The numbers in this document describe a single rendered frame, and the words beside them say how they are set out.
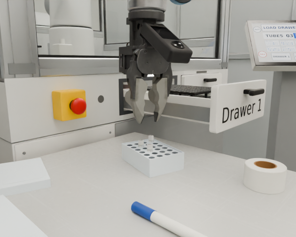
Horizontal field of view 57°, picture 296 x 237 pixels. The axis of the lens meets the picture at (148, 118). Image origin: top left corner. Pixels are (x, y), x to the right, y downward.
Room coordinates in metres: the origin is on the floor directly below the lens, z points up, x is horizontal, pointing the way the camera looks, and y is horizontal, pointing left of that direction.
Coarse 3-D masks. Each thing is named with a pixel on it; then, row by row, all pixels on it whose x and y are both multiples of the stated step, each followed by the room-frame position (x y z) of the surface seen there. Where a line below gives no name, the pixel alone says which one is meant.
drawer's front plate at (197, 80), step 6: (186, 78) 1.06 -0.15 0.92; (192, 78) 1.09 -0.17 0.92; (198, 78) 1.12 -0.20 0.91; (204, 78) 1.15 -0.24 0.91; (210, 78) 1.19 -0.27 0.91; (186, 84) 1.06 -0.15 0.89; (192, 84) 1.09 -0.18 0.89; (198, 84) 1.12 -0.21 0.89; (204, 84) 1.15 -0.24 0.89; (210, 84) 1.19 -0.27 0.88
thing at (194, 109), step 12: (144, 96) 0.79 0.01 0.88; (168, 96) 0.72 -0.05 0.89; (180, 96) 0.70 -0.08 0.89; (144, 108) 0.78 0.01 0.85; (168, 108) 0.72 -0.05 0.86; (180, 108) 0.69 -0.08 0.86; (192, 108) 0.67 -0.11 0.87; (204, 108) 0.65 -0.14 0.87; (192, 120) 0.67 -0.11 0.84; (204, 120) 0.64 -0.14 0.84
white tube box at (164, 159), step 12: (132, 144) 0.60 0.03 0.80; (144, 144) 0.60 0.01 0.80; (156, 144) 0.60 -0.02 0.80; (132, 156) 0.55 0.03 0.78; (144, 156) 0.51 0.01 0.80; (156, 156) 0.53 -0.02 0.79; (168, 156) 0.52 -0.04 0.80; (180, 156) 0.53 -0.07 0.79; (144, 168) 0.51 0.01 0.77; (156, 168) 0.50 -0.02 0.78; (168, 168) 0.52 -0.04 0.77; (180, 168) 0.53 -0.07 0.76
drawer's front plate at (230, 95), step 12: (228, 84) 0.65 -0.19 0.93; (240, 84) 0.69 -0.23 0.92; (252, 84) 0.74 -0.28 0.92; (264, 84) 0.80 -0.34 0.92; (216, 96) 0.61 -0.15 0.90; (228, 96) 0.64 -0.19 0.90; (240, 96) 0.69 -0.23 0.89; (252, 96) 0.75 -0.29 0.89; (264, 96) 0.81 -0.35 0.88; (216, 108) 0.61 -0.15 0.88; (228, 108) 0.65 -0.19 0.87; (240, 108) 0.69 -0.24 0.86; (216, 120) 0.61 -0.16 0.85; (228, 120) 0.65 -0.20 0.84; (240, 120) 0.70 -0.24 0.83; (216, 132) 0.61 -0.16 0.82
